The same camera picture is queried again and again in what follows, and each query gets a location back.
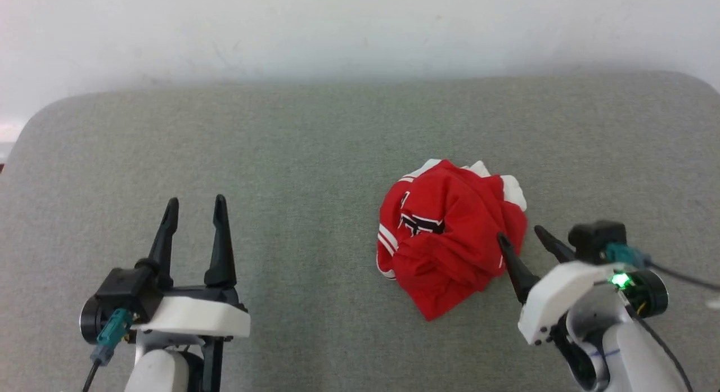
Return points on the teal right camera connector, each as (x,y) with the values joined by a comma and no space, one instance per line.
(624,253)

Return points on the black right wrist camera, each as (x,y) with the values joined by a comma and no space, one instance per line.
(596,240)

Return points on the grey fabric sofa cushion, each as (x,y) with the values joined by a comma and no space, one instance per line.
(315,144)

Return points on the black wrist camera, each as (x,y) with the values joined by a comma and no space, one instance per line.
(596,240)
(126,291)

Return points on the teal left camera connector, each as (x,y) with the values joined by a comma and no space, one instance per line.
(112,330)

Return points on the teal camera connector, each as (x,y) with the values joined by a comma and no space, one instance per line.
(112,330)
(624,253)

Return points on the red and white jersey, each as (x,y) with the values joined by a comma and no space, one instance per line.
(450,257)

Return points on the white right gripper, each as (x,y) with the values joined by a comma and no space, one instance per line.
(554,299)

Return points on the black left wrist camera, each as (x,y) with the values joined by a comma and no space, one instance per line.
(126,291)

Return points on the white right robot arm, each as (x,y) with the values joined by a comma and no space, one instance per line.
(630,352)

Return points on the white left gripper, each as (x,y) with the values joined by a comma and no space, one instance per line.
(197,316)

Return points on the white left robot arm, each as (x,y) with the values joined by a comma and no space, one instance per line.
(160,372)

